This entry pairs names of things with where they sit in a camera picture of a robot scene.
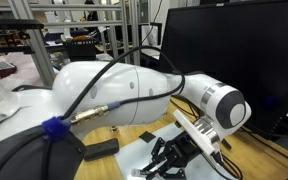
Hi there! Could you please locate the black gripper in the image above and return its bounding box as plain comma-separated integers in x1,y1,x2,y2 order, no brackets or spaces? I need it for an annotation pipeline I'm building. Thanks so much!
140,132,202,180

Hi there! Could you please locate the black white marker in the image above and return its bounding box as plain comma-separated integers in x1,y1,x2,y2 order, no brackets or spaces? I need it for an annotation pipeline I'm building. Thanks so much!
131,169,151,177

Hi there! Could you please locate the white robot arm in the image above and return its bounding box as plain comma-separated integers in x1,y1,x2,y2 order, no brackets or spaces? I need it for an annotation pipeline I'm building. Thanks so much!
0,61,251,180

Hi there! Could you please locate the white paper sheet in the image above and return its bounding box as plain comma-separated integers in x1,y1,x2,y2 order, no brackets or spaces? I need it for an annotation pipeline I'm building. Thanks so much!
115,124,225,180

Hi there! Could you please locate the black tape square left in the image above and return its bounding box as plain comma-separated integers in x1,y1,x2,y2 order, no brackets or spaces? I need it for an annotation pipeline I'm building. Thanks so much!
139,131,155,143

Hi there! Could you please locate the black eraser block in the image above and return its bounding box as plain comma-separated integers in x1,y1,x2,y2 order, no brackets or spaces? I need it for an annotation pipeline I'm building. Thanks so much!
84,138,119,161

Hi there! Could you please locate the large black monitor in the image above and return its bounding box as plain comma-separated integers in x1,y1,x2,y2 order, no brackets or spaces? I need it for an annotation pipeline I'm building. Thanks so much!
162,0,288,139

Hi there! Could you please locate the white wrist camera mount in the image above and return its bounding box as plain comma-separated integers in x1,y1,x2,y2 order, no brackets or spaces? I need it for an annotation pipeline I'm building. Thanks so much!
173,110,223,165

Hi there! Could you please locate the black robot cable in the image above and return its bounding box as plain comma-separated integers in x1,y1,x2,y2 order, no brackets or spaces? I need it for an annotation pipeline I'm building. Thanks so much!
40,45,243,180

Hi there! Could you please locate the aluminium frame post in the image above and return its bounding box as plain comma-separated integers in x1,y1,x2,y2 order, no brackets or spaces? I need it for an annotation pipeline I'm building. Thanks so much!
8,0,55,86

